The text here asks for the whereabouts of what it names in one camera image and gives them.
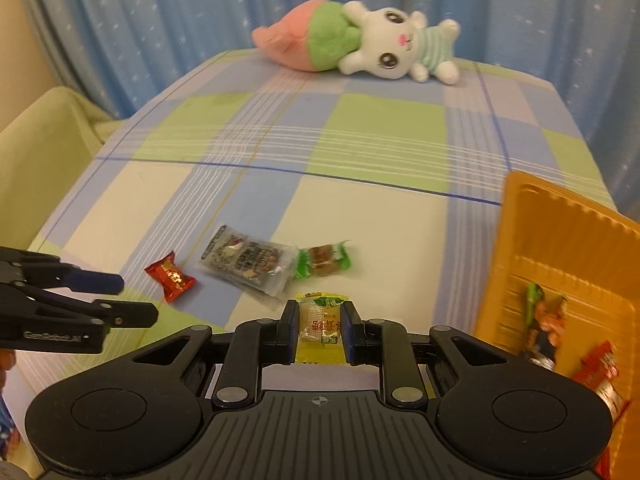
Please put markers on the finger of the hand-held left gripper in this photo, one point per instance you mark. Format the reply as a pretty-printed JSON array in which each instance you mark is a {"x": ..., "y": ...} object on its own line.
[
  {"x": 100, "y": 282},
  {"x": 130, "y": 314}
]

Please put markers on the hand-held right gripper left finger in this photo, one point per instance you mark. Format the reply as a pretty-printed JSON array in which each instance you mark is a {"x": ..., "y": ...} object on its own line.
[{"x": 289, "y": 332}]

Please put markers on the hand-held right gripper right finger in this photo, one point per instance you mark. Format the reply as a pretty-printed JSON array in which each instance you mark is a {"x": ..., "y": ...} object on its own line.
[{"x": 351, "y": 332}]

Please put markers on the yellow snack packet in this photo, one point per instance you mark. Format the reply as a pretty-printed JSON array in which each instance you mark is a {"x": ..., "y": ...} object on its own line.
[{"x": 320, "y": 330}]

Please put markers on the red candy packet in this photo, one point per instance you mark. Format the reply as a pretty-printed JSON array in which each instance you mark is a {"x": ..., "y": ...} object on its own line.
[{"x": 170, "y": 275}]

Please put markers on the black green snack packet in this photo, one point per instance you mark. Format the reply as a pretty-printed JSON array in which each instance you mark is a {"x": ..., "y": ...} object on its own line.
[{"x": 542, "y": 322}]

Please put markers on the orange plastic basket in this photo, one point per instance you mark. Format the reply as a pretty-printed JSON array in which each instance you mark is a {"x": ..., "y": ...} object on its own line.
[{"x": 560, "y": 240}]

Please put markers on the red white snack packet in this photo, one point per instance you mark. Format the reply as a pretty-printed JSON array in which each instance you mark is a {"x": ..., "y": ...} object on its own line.
[{"x": 600, "y": 375}]

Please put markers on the green wrapped brown candy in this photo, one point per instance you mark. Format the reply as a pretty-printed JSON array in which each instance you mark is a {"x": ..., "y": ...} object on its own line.
[{"x": 322, "y": 258}]

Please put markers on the grey transparent snack packet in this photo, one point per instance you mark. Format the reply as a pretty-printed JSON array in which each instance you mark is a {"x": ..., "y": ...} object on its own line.
[{"x": 245, "y": 257}]

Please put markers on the person's patterned clothing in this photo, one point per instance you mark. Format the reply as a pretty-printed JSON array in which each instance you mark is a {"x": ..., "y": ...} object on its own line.
[{"x": 7, "y": 430}]

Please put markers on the green chair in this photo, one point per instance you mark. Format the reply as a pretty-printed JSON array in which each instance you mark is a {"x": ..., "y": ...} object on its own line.
[{"x": 45, "y": 160}]

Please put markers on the blue star curtain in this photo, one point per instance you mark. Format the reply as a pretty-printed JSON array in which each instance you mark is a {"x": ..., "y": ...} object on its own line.
[{"x": 150, "y": 10}]

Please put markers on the rabbit plush toy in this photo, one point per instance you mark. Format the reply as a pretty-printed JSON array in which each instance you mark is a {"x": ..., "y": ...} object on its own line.
[{"x": 385, "y": 45}]

